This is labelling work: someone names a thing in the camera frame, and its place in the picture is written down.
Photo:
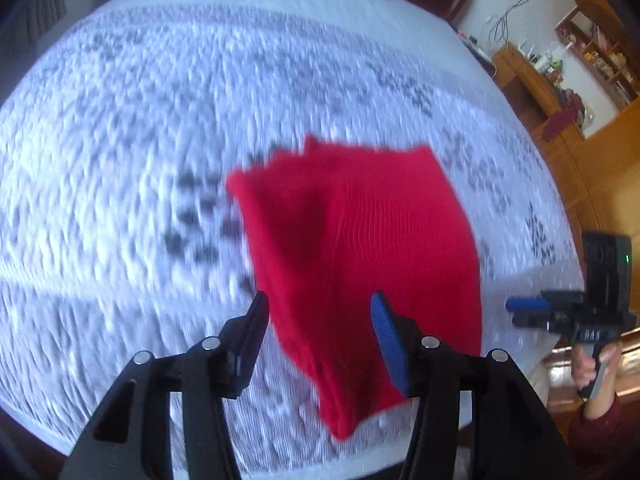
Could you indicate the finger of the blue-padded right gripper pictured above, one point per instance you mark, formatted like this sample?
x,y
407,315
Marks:
x,y
537,303

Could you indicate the wooden wall shelf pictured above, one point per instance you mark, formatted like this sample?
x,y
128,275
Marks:
x,y
604,47

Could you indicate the white grey quilted bedspread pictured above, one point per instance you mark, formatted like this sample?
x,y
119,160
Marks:
x,y
120,246

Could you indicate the red cloth on cabinet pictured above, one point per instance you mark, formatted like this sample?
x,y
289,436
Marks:
x,y
558,122

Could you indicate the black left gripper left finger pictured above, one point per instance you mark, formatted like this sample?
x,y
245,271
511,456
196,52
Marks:
x,y
128,435

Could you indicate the person's right hand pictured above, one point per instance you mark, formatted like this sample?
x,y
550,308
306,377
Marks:
x,y
584,372

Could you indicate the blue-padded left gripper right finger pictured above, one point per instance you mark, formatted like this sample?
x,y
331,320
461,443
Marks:
x,y
512,434

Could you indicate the dark red sleeve right forearm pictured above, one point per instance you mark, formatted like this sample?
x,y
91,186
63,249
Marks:
x,y
605,447

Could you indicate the wooden side cabinet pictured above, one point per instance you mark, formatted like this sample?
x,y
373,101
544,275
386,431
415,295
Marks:
x,y
597,176

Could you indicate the red knit sweater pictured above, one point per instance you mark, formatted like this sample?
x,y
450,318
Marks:
x,y
329,227

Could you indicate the grey pleated curtain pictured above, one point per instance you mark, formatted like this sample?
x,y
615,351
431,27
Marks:
x,y
42,15

